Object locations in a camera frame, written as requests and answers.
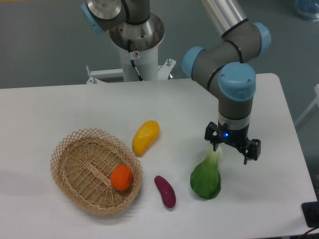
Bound black device at table edge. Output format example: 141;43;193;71
301;201;319;228

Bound white frame at right edge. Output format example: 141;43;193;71
294;84;319;129

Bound green bok choy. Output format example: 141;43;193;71
190;147;222;200

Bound blue bag in background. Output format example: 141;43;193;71
295;0;319;22

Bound orange fruit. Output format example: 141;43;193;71
111;164;133;191

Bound purple sweet potato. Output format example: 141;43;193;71
154;175;176;209

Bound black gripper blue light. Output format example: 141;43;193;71
204;121;261;165

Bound woven wicker basket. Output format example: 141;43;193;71
50;128;143;215

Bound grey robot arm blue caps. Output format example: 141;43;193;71
81;0;271;161

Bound yellow mango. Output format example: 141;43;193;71
132;120;160;157

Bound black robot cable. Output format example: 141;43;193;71
127;39;145;82

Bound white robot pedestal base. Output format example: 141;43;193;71
86;13;176;84

